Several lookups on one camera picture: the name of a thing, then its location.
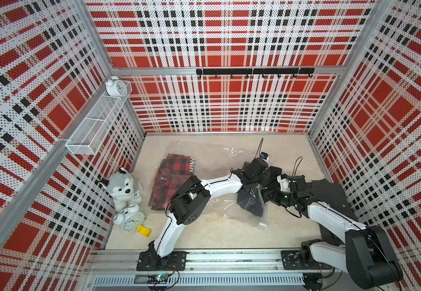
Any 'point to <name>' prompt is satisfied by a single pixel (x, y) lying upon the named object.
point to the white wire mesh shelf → (91, 133)
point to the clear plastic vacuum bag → (213, 159)
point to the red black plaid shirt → (175, 169)
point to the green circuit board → (162, 276)
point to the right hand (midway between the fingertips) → (267, 194)
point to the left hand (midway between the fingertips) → (268, 172)
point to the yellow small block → (144, 231)
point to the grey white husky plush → (123, 188)
